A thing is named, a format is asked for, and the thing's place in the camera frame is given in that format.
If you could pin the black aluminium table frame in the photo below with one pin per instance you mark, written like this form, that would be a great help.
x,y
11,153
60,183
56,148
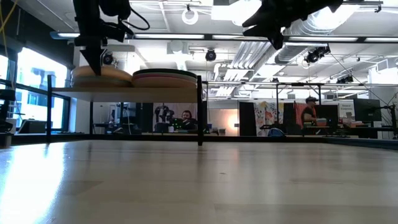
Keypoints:
x,y
124,137

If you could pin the colourful banner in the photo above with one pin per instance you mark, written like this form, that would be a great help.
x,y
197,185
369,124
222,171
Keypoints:
x,y
264,116

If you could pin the black cabinet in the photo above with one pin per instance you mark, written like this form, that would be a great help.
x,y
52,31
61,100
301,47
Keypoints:
x,y
247,118

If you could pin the person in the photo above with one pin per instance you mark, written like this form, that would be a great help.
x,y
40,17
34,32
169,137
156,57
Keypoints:
x,y
186,116
308,113

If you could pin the dark green plate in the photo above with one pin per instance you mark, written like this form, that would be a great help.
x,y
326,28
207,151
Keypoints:
x,y
164,70

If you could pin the blue round object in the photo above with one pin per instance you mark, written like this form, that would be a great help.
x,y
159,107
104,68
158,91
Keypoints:
x,y
276,133

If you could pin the black ceiling spotlight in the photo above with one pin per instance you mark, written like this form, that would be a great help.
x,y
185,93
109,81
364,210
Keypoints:
x,y
108,59
317,54
210,55

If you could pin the black box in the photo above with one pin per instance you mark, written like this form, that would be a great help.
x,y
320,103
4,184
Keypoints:
x,y
32,127

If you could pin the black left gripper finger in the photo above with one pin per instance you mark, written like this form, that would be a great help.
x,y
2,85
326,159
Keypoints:
x,y
93,53

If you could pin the white printed sign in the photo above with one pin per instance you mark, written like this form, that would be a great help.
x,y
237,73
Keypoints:
x,y
345,109

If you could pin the long ceiling light strip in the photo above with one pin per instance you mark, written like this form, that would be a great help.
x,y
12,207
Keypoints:
x,y
171,36

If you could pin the white ceiling pipes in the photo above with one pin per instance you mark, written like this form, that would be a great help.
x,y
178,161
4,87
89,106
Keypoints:
x,y
248,53

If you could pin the peach plate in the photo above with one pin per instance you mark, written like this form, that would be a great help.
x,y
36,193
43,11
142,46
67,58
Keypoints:
x,y
115,72

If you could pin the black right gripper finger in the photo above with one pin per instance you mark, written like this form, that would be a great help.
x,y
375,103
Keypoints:
x,y
270,32
264,18

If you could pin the light grey plate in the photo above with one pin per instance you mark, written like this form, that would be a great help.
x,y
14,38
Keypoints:
x,y
164,73

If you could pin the silver ventilation duct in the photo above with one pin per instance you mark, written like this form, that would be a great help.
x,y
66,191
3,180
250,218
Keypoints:
x,y
292,53

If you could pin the black background monitor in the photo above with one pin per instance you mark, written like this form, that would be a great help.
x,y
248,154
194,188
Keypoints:
x,y
367,110

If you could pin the black background desk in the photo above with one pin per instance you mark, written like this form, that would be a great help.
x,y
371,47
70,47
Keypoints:
x,y
373,129

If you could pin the black background robot arm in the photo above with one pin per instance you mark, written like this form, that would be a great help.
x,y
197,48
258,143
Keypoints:
x,y
163,116

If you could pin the wooden shelf black metal frame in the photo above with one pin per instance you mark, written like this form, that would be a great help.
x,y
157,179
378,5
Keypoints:
x,y
124,95

